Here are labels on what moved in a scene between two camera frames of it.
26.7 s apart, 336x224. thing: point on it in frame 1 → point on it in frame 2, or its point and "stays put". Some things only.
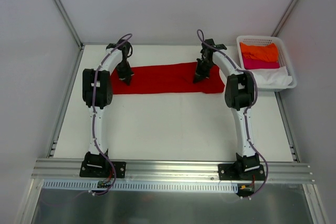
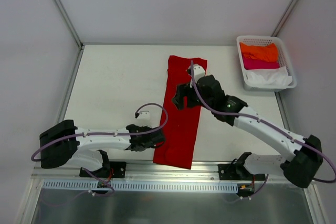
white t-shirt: x=270 y=77 stays put
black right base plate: x=233 y=172 stays put
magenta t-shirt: x=255 y=64 stays put
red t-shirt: x=166 y=79 → x=181 y=125
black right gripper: x=202 y=68 → x=185 y=95
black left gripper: x=124 y=71 → x=156 y=138
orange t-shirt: x=268 y=52 stays put
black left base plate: x=103 y=169 stays put
